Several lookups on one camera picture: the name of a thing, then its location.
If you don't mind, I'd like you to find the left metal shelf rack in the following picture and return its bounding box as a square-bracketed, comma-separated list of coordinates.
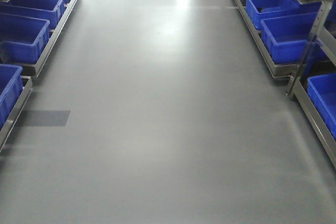
[1, 0, 77, 146]

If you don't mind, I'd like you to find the metal shelf rack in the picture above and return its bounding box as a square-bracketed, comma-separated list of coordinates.
[1, 0, 77, 146]
[234, 0, 335, 162]

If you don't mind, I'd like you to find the right metal shelf rack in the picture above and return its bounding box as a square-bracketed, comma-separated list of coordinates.
[234, 0, 335, 162]

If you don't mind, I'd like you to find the blue bin right near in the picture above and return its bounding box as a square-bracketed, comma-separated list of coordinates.
[308, 73, 335, 139]

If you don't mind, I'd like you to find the blue bin left near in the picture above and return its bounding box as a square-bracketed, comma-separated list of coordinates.
[1, 64, 23, 128]

